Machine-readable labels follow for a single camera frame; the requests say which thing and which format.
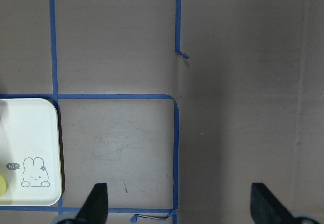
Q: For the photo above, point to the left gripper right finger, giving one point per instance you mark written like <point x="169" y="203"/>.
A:
<point x="265" y="207"/>

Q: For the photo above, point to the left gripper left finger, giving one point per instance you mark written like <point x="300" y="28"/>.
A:
<point x="95" y="207"/>

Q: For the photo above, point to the cream serving tray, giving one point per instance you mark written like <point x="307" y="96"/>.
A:
<point x="30" y="152"/>

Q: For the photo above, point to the yellow plastic cup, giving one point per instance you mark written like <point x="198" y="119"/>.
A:
<point x="3" y="185"/>

